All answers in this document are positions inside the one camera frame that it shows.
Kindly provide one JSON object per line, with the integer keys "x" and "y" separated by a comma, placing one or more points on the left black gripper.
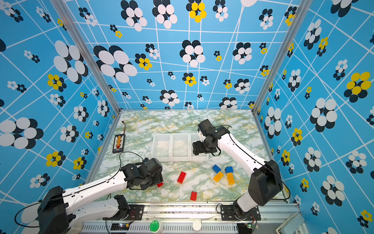
{"x": 159, "y": 178}

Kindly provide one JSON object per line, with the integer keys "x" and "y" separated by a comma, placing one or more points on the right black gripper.
{"x": 197, "y": 148}

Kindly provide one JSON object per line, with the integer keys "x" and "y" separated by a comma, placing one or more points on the blue lego brick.
{"x": 216, "y": 169}

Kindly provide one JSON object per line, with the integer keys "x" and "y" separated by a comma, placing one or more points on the small blue lego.
{"x": 229, "y": 169}

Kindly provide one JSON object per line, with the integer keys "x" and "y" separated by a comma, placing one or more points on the white three-compartment container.
{"x": 176, "y": 147}

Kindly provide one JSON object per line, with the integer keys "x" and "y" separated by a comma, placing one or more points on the long yellow lego brick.
{"x": 230, "y": 177}

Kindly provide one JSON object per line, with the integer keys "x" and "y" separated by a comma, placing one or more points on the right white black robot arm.
{"x": 265, "y": 179}

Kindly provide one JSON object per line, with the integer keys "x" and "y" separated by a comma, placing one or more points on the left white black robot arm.
{"x": 62, "y": 210}

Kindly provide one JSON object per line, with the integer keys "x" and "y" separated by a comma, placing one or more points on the black box with orange parts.
{"x": 118, "y": 146}

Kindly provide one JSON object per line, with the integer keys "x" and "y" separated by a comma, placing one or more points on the green push button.
{"x": 156, "y": 227}

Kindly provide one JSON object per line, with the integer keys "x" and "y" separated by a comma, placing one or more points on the small red lego front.
{"x": 193, "y": 196}

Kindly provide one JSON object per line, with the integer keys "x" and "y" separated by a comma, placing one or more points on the left circuit board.
{"x": 119, "y": 227}

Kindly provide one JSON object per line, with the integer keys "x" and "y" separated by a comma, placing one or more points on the circuit board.
{"x": 244, "y": 228}
{"x": 119, "y": 227}

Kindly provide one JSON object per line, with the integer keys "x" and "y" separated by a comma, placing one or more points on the white push button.
{"x": 197, "y": 225}

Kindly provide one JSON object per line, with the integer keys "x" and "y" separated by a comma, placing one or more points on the right circuit board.
{"x": 244, "y": 228}

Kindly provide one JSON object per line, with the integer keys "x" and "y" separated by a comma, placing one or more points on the grey box front right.
{"x": 295, "y": 224}

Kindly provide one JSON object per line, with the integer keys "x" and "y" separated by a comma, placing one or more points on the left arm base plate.
{"x": 136, "y": 213}

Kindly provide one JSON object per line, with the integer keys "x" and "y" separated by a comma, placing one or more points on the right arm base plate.
{"x": 228, "y": 214}

